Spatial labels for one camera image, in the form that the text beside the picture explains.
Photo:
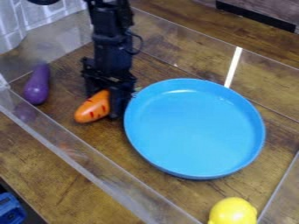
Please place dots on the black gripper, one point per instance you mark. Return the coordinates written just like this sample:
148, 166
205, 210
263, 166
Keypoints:
120, 82

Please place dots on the orange toy carrot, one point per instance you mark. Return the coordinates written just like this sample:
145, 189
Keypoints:
93, 108

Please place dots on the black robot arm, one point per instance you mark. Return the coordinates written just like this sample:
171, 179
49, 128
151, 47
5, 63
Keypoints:
107, 70

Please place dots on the purple toy eggplant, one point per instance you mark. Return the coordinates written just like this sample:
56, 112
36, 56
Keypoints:
36, 87

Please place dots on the blue round plate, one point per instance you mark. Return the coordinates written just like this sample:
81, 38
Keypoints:
193, 128

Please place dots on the blue object at corner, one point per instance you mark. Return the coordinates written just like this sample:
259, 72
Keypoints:
12, 213

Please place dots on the yellow toy object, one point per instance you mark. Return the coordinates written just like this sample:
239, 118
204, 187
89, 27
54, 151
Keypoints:
232, 211

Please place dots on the clear acrylic enclosure wall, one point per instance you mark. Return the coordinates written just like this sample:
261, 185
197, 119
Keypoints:
77, 171

